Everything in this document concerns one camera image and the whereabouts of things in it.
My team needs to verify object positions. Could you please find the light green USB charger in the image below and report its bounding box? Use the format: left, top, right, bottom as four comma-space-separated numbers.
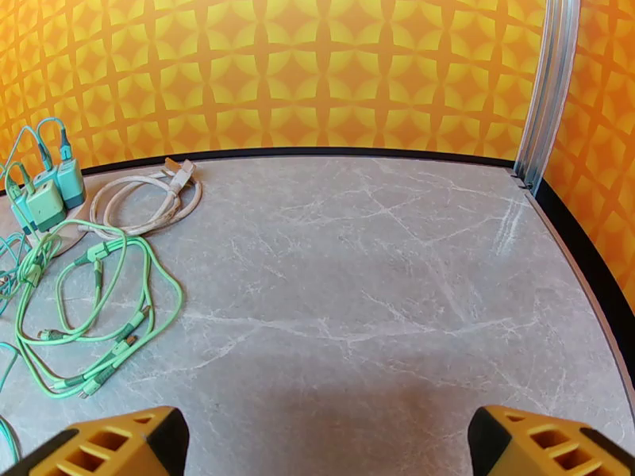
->
25, 191, 67, 233

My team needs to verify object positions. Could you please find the round beige power socket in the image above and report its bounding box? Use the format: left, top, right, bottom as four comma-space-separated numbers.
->
19, 191, 94, 258

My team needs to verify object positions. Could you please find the beige socket power cord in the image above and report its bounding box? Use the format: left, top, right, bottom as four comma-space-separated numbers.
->
79, 157, 203, 240

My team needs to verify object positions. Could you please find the teal multi-head charging cable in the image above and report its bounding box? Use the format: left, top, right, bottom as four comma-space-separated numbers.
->
0, 230, 29, 463

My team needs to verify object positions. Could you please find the teal green USB charger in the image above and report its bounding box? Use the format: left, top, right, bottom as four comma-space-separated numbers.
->
55, 158, 87, 211

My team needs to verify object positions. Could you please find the light green charging cable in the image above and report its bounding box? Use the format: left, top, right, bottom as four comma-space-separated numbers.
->
14, 219, 185, 401

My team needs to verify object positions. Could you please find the aluminium frame post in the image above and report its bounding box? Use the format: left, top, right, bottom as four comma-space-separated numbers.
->
513, 0, 583, 194

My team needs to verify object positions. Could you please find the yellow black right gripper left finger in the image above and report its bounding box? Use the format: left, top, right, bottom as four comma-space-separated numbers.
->
0, 405, 190, 476

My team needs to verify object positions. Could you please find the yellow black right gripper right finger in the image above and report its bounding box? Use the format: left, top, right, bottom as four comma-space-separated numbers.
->
468, 405, 635, 476

